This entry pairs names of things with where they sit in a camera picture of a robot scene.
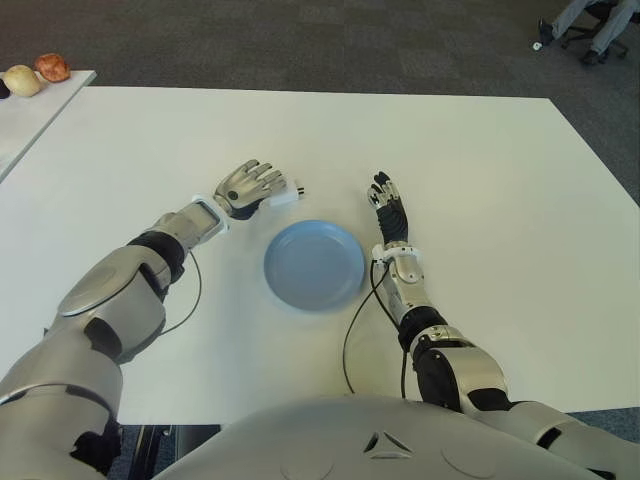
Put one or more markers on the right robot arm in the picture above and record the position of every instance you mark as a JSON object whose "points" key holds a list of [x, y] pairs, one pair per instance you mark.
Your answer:
{"points": [[465, 375]]}

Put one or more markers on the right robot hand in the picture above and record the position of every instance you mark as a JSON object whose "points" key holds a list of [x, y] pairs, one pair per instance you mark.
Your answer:
{"points": [[395, 222]]}

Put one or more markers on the blue round plate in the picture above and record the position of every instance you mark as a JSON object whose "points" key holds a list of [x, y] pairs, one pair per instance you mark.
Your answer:
{"points": [[314, 265]]}

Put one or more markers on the white side table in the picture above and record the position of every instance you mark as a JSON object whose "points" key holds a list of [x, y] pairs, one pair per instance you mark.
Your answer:
{"points": [[30, 120]]}

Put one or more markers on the white charger with prongs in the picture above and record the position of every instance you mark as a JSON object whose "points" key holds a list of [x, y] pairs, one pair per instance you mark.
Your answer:
{"points": [[284, 198]]}

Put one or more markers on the reddish brown round bread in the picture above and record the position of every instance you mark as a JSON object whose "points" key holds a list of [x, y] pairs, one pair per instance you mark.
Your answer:
{"points": [[51, 67]]}

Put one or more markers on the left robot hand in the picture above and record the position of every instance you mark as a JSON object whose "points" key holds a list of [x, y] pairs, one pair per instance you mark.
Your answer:
{"points": [[245, 187]]}

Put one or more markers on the dark round bread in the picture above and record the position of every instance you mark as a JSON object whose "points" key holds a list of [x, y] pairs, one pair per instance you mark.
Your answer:
{"points": [[4, 89]]}

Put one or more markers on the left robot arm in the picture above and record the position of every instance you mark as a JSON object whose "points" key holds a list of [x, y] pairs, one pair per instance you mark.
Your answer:
{"points": [[110, 290]]}

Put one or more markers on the grey robot torso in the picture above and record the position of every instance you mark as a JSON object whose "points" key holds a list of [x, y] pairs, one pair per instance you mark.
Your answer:
{"points": [[350, 440]]}

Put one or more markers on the seated person in grey trousers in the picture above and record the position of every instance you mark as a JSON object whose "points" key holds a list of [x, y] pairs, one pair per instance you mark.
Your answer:
{"points": [[607, 30]]}

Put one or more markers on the black office chair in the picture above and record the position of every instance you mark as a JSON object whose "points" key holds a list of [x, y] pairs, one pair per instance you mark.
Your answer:
{"points": [[580, 32]]}

